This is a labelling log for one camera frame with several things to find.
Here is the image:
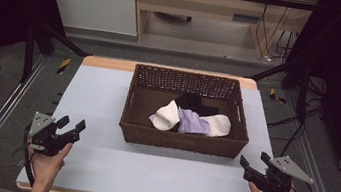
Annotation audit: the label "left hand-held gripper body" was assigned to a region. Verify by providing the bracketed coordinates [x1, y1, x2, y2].
[24, 110, 77, 161]

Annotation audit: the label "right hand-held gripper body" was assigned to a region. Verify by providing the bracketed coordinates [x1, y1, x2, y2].
[240, 149, 318, 192]

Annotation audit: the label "black floor cables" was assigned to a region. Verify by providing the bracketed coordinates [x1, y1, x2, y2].
[262, 71, 330, 163]

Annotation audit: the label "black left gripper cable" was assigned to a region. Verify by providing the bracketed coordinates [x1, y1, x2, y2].
[16, 124, 43, 189]

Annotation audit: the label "yellow black tape marker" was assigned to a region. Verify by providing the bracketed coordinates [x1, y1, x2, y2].
[55, 56, 73, 77]
[268, 87, 288, 106]

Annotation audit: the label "person's left hand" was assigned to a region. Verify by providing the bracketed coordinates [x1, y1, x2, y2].
[21, 136, 74, 192]

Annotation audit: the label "brown wicker basket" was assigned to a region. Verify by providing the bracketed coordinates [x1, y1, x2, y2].
[116, 61, 259, 161]

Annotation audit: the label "black sock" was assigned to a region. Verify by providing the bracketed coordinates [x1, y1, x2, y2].
[172, 90, 223, 120]

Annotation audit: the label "black frame strut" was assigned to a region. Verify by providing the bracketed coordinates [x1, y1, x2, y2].
[19, 17, 96, 93]
[241, 50, 315, 125]

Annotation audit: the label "yellow cable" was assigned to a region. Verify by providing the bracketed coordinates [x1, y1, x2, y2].
[252, 0, 299, 64]

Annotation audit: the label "pale grey table mat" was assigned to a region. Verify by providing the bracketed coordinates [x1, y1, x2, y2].
[15, 58, 278, 192]

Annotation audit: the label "purple sock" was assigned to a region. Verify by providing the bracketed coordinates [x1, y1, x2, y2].
[174, 106, 214, 139]

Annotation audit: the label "white sock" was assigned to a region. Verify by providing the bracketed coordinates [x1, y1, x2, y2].
[147, 96, 184, 133]
[200, 111, 234, 141]

